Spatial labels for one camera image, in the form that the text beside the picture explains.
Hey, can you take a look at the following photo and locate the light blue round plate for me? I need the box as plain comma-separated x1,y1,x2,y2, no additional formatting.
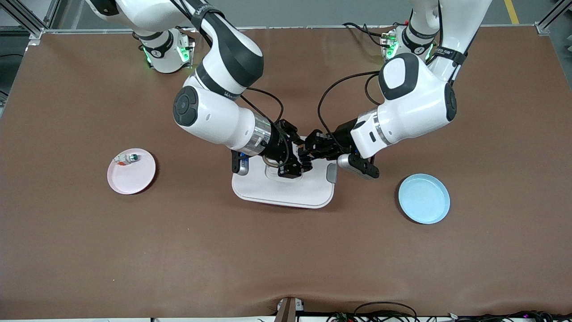
398,174,451,225

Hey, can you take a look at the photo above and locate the black cable loop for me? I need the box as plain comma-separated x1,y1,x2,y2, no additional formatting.
353,302,418,322

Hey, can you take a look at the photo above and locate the pink round plate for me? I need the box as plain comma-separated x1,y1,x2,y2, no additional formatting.
107,148,157,195

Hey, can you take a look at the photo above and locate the black base power cable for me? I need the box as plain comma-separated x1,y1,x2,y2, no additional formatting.
342,21,396,47

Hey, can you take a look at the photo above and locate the aluminium frame post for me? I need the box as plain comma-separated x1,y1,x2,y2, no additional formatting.
0,0,61,45
535,0,572,35

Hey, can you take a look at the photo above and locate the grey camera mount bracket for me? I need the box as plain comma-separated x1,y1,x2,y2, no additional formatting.
273,297,305,322

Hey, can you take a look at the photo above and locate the aluminium table edge rail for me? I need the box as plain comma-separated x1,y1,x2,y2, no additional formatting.
42,25,539,34

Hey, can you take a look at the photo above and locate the white lidded storage box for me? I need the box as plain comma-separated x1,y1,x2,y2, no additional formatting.
231,134,338,209

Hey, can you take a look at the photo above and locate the black cable bundle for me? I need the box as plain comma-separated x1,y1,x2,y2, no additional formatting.
326,310,572,322

